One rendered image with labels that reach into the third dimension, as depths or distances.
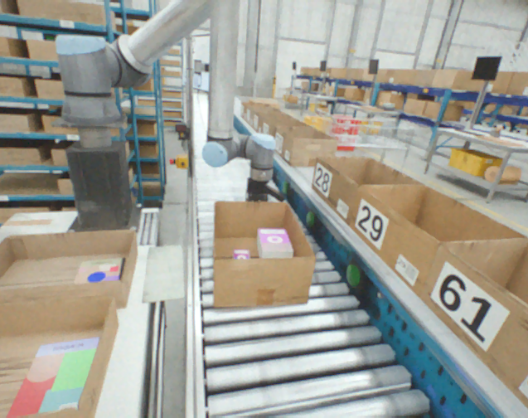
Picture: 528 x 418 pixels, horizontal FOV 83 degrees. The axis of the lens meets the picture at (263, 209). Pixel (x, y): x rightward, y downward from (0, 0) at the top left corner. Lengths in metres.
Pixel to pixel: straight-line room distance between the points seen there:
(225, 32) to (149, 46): 0.38
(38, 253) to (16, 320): 0.34
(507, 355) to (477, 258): 0.27
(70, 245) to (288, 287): 0.75
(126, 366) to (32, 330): 0.27
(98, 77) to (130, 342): 0.86
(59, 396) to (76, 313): 0.20
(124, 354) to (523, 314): 0.83
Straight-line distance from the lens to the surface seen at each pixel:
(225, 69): 1.00
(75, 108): 1.25
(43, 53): 2.21
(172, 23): 1.23
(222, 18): 1.00
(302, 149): 1.82
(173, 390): 1.69
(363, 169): 1.58
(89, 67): 1.23
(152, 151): 3.18
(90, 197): 1.32
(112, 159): 1.25
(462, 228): 1.18
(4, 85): 2.31
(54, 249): 1.23
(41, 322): 0.95
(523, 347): 0.75
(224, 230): 1.22
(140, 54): 1.31
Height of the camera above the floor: 1.39
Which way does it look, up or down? 25 degrees down
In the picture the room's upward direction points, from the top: 5 degrees clockwise
